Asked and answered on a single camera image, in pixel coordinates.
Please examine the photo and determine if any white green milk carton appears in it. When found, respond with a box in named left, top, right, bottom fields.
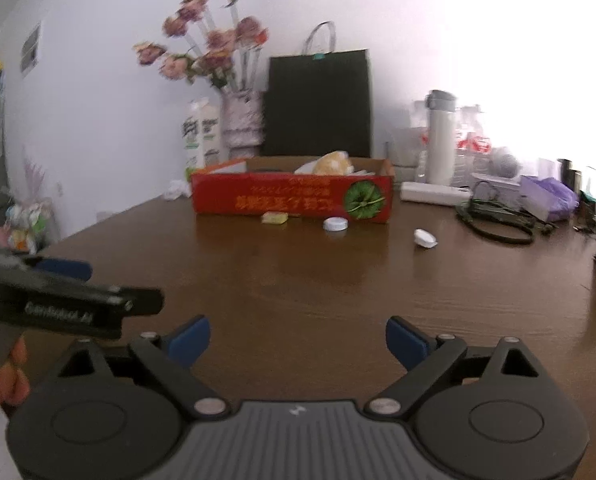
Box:
left=184, top=97, right=223, bottom=170

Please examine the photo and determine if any brown wooden desktop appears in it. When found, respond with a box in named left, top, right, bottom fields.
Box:
left=0, top=180, right=596, bottom=480

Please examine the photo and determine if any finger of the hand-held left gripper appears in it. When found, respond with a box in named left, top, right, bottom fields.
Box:
left=25, top=257, right=94, bottom=282
left=0, top=263, right=165, bottom=317

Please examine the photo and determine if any dried pink flower bouquet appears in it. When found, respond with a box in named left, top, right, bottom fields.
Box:
left=132, top=0, right=269, bottom=93

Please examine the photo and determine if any black cable bundle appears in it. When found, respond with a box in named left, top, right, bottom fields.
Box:
left=455, top=180, right=555, bottom=246

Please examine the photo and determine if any crumpled white tissue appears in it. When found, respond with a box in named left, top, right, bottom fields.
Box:
left=164, top=180, right=193, bottom=201

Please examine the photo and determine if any colourful packet bundle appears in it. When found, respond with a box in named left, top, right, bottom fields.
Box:
left=0, top=157, right=59, bottom=254

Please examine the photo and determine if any plastic bag with red print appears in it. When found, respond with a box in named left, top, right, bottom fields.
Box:
left=408, top=101, right=495, bottom=187

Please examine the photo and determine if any packaged bread bun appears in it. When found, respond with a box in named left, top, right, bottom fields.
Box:
left=312, top=150, right=355, bottom=176

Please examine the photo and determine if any white power bank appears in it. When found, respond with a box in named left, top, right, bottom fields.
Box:
left=400, top=181, right=472, bottom=206

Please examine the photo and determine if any orange cardboard box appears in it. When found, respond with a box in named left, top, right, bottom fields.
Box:
left=190, top=156, right=395, bottom=223

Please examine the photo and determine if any white thermos bottle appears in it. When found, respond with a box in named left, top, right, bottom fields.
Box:
left=424, top=90, right=458, bottom=187

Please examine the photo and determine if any pink wrapped vase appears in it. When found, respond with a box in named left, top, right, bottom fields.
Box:
left=221, top=90, right=266, bottom=162

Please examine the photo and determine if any white flat box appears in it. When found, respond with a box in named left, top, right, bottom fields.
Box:
left=470, top=172, right=525, bottom=194

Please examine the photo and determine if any person's left hand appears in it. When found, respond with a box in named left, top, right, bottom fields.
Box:
left=0, top=335, right=31, bottom=409

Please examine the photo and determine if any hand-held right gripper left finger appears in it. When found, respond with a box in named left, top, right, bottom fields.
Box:
left=58, top=316, right=229, bottom=422

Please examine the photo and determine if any purple tissue pack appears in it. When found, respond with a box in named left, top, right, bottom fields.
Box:
left=520, top=175, right=580, bottom=222

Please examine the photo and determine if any dark bottle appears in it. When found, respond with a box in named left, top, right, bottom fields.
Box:
left=558, top=158, right=585, bottom=197

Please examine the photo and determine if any grey fuzzy ball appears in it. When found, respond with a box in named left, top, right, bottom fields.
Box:
left=490, top=147, right=522, bottom=179

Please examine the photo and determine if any clear drinking glass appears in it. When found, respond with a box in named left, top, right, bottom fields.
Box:
left=385, top=129, right=427, bottom=169

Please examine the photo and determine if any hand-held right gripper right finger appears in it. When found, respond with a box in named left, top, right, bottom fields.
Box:
left=365, top=316, right=541, bottom=422

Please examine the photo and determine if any black paper bag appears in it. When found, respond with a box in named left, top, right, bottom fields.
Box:
left=263, top=21, right=373, bottom=159

